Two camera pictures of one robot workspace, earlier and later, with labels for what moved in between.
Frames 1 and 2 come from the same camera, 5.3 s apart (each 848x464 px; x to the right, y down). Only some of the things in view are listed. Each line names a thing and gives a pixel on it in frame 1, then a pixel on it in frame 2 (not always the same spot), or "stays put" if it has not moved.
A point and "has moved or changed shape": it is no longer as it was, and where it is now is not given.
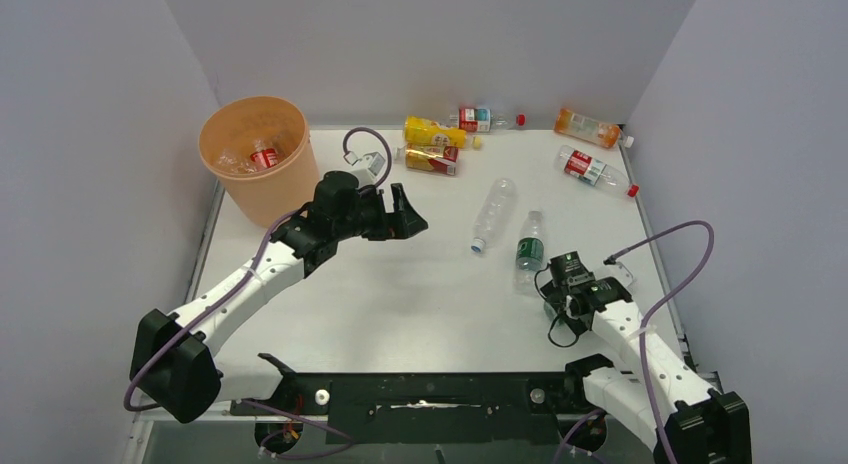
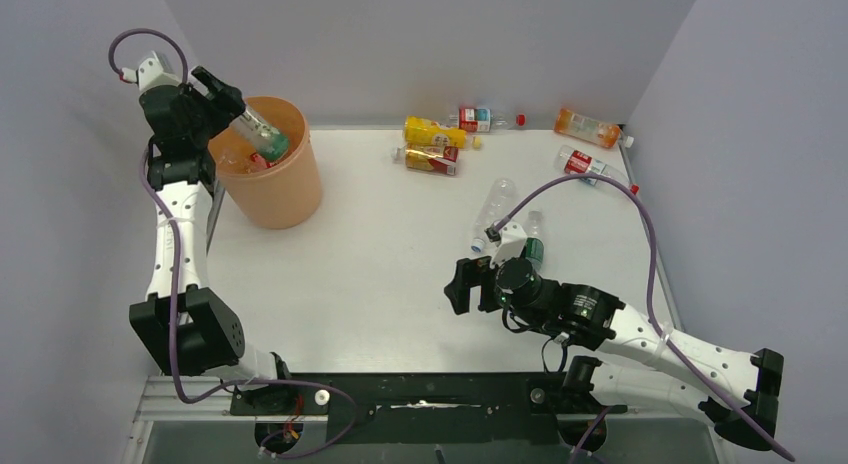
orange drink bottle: [604, 134] stays put
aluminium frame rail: [139, 447] stays put
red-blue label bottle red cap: [480, 120] stays put
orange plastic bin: [261, 150] stays put
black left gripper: [402, 224] → [225, 106]
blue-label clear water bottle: [230, 159] stays put
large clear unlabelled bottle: [494, 212] stays put
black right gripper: [554, 289] → [471, 273]
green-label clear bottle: [560, 323] has moved or changed shape
